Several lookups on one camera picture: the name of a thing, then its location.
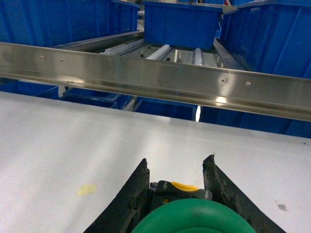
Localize right blue plastic bin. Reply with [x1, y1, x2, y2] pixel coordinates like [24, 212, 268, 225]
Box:
[220, 0, 311, 79]

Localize white roller conveyor tracks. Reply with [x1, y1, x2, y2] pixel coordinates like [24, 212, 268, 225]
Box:
[102, 40, 205, 66]

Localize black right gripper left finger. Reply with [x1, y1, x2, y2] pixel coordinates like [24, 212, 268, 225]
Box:
[85, 158, 150, 233]

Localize middle blue plastic bin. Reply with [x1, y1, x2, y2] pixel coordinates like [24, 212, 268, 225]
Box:
[142, 1, 222, 50]

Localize stainless steel shelf rail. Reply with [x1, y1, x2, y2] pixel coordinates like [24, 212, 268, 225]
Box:
[0, 43, 311, 121]

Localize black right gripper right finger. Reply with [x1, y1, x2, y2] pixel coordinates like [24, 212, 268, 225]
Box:
[203, 154, 285, 233]

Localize left blue plastic bin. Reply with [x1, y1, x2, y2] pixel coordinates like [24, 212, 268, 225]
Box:
[0, 0, 140, 47]

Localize blue plastic bin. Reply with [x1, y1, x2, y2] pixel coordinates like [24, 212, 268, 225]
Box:
[142, 1, 222, 50]
[220, 0, 311, 79]
[0, 0, 140, 47]

